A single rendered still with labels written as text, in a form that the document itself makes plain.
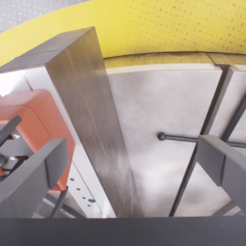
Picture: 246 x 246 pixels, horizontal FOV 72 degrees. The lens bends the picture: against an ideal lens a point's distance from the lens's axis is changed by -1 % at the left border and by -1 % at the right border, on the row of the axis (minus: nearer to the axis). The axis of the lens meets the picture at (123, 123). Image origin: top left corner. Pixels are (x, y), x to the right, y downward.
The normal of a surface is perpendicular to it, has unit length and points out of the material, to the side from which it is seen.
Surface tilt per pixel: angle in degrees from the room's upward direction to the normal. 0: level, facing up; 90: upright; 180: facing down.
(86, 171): 0
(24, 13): 0
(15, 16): 0
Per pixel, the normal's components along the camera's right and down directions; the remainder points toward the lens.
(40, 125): 0.98, -0.14
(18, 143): -0.11, 0.63
